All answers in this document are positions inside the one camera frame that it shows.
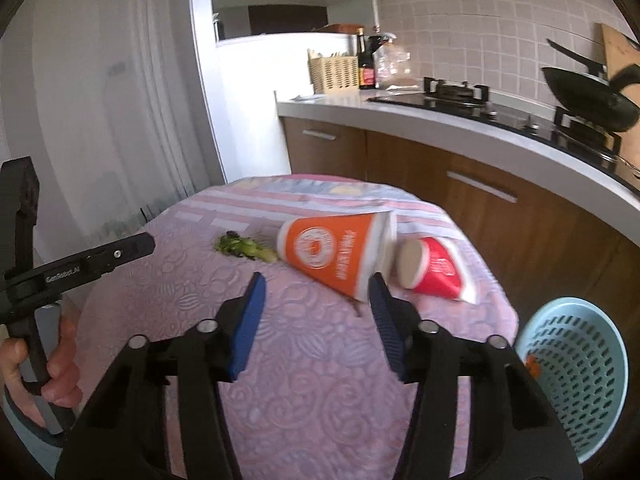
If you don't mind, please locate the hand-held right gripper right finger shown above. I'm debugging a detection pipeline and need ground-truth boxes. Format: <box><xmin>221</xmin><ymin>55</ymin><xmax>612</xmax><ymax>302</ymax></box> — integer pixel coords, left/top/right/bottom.
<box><xmin>367</xmin><ymin>272</ymin><xmax>583</xmax><ymax>480</ymax></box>

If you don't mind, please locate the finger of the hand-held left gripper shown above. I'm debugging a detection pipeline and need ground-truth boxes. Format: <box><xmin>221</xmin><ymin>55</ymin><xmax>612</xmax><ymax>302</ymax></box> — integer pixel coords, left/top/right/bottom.
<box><xmin>80</xmin><ymin>232</ymin><xmax>156</xmax><ymax>277</ymax></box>

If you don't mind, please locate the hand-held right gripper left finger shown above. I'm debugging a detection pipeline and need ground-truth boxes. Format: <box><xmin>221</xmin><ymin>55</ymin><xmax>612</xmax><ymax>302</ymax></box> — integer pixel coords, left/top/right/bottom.
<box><xmin>55</xmin><ymin>272</ymin><xmax>267</xmax><ymax>480</ymax></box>

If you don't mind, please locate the red paper cup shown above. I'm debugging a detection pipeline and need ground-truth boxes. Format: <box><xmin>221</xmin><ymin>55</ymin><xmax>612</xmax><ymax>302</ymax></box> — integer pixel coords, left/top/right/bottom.
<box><xmin>396</xmin><ymin>236</ymin><xmax>480</xmax><ymax>305</ymax></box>

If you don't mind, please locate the green vegetable scrap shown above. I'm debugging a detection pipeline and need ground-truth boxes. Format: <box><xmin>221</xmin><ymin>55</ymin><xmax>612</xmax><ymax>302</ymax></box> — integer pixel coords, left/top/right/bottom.
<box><xmin>216</xmin><ymin>231</ymin><xmax>280</xmax><ymax>263</ymax></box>

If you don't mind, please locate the orange paper cup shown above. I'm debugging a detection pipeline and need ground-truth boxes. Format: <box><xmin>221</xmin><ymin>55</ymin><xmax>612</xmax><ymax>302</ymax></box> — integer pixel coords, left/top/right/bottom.
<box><xmin>276</xmin><ymin>211</ymin><xmax>398</xmax><ymax>303</ymax></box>

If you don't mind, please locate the light blue perforated plastic basket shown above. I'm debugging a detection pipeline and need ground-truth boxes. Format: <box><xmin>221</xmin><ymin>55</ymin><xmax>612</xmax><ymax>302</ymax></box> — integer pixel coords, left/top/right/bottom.
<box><xmin>515</xmin><ymin>297</ymin><xmax>630</xmax><ymax>465</ymax></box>

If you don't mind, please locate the person's left hand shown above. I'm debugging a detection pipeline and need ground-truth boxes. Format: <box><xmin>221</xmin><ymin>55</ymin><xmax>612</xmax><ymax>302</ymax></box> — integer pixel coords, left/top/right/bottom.
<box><xmin>0</xmin><ymin>310</ymin><xmax>82</xmax><ymax>426</ymax></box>

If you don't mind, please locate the pink patterned tablecloth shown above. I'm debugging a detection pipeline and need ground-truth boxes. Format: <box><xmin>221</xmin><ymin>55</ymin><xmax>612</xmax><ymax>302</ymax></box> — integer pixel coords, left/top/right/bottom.
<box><xmin>75</xmin><ymin>174</ymin><xmax>518</xmax><ymax>480</ymax></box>

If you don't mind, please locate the white curtain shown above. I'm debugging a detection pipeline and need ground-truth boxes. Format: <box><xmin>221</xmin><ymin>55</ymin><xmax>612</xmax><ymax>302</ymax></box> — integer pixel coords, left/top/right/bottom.
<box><xmin>0</xmin><ymin>0</ymin><xmax>226</xmax><ymax>261</ymax></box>

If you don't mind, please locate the wooden base cabinet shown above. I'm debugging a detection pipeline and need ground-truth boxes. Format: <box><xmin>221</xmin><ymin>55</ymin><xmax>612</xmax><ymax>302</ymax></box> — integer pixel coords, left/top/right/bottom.
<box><xmin>279</xmin><ymin>116</ymin><xmax>640</xmax><ymax>341</ymax></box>

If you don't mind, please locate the white kitchen counter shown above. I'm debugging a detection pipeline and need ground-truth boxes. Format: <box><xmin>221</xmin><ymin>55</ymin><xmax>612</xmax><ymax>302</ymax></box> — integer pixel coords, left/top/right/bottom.
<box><xmin>275</xmin><ymin>91</ymin><xmax>640</xmax><ymax>233</ymax></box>

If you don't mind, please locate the black gas stove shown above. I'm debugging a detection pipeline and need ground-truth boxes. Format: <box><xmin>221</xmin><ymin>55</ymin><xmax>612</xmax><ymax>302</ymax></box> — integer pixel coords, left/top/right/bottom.
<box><xmin>367</xmin><ymin>76</ymin><xmax>640</xmax><ymax>181</ymax></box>

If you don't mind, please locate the beige slatted utensil basket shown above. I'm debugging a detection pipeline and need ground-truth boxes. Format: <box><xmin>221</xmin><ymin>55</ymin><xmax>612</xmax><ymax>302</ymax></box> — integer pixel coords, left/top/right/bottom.
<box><xmin>307</xmin><ymin>49</ymin><xmax>361</xmax><ymax>95</ymax></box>

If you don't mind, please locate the dark soy sauce bottle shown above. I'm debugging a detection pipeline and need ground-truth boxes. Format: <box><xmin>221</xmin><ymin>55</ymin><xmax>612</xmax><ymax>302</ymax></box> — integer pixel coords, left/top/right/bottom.
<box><xmin>356</xmin><ymin>27</ymin><xmax>377</xmax><ymax>91</ymax></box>

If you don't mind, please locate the clear plastic jar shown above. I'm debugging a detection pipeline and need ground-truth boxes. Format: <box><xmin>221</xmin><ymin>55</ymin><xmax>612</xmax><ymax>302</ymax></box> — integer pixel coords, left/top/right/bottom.
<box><xmin>375</xmin><ymin>45</ymin><xmax>413</xmax><ymax>90</ymax></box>

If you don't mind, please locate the dark bottle with black cap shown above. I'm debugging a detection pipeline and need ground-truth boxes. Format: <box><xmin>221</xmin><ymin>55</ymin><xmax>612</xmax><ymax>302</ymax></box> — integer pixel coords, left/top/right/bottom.
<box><xmin>367</xmin><ymin>32</ymin><xmax>398</xmax><ymax>61</ymax></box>

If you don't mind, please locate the dark wooden cabinet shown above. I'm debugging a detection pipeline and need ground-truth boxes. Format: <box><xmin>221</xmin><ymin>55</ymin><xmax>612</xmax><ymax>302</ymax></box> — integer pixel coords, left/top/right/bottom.
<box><xmin>248</xmin><ymin>5</ymin><xmax>328</xmax><ymax>36</ymax></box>

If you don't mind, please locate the black wok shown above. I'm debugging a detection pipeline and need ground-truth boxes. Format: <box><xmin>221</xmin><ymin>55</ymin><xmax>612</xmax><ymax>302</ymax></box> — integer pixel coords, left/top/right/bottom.
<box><xmin>541</xmin><ymin>64</ymin><xmax>640</xmax><ymax>133</ymax></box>

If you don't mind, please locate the brown wooden box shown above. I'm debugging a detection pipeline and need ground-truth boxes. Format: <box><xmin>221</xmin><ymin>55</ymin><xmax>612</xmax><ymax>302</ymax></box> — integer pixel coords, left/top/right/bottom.
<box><xmin>311</xmin><ymin>22</ymin><xmax>365</xmax><ymax>34</ymax></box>

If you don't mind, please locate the black frying pan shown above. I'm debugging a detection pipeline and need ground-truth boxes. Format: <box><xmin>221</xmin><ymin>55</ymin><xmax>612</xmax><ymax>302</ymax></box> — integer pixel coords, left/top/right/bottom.
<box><xmin>546</xmin><ymin>38</ymin><xmax>608</xmax><ymax>78</ymax></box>

